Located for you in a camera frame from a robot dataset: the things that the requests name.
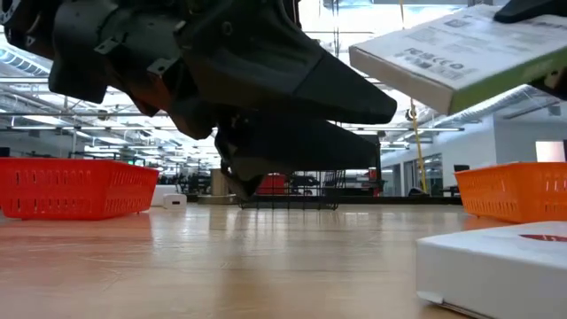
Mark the red plastic basket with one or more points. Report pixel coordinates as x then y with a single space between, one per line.
66 163

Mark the bright white screen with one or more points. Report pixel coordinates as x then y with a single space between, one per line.
549 151

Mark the black monitor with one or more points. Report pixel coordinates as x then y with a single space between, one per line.
461 168

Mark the silver ceiling duct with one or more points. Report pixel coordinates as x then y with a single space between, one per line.
487 104
22 62

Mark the orange plastic basket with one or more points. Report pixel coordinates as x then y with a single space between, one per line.
509 167

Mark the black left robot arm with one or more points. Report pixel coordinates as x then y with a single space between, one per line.
26 26

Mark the white box with red mark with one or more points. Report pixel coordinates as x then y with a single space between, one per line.
487 274

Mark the red cabinet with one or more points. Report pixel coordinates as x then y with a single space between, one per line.
272 185

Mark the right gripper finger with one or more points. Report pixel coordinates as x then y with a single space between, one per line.
540 11
556 86

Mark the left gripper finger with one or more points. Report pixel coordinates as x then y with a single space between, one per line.
266 75
288 146

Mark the white box with green edge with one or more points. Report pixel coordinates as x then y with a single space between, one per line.
465 49

